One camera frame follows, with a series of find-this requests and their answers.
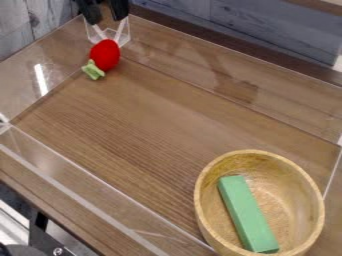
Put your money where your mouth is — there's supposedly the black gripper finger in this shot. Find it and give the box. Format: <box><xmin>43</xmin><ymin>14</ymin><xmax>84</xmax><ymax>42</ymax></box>
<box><xmin>76</xmin><ymin>0</ymin><xmax>102</xmax><ymax>25</ymax></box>
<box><xmin>108</xmin><ymin>0</ymin><xmax>129</xmax><ymax>21</ymax></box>

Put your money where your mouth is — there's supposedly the red toy strawberry green stem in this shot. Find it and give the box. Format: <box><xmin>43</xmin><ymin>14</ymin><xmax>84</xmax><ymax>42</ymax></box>
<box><xmin>81</xmin><ymin>39</ymin><xmax>120</xmax><ymax>80</ymax></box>

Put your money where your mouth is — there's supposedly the green rectangular block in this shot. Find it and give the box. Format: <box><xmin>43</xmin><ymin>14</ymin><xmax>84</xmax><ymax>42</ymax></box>
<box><xmin>217</xmin><ymin>175</ymin><xmax>279</xmax><ymax>254</ymax></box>

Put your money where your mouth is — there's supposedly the wooden bowl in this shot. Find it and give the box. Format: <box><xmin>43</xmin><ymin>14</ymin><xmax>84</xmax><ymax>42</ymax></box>
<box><xmin>193</xmin><ymin>149</ymin><xmax>324</xmax><ymax>256</ymax></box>

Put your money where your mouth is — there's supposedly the black metal stand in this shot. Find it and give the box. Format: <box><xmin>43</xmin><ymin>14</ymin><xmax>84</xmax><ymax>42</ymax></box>
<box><xmin>27</xmin><ymin>211</ymin><xmax>76</xmax><ymax>256</ymax></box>

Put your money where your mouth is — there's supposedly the clear acrylic enclosure wall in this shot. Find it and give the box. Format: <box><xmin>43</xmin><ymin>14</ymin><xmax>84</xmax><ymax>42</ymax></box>
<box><xmin>0</xmin><ymin>17</ymin><xmax>342</xmax><ymax>256</ymax></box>

